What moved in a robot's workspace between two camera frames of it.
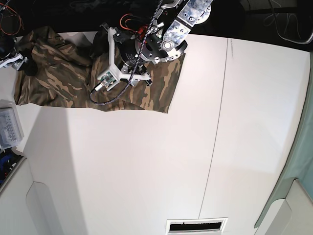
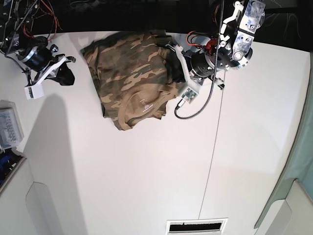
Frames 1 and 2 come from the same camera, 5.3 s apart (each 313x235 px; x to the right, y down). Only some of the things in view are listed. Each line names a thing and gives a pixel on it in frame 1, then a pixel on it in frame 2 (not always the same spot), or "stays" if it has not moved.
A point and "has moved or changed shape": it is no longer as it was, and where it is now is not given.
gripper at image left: x=8 y=55 to x=42 y=59
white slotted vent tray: x=205 y=226 stays
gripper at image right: x=124 y=50 to x=200 y=65
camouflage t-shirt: x=64 y=70 has moved or changed shape
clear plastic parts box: x=11 y=134 stays
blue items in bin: x=9 y=159 stays
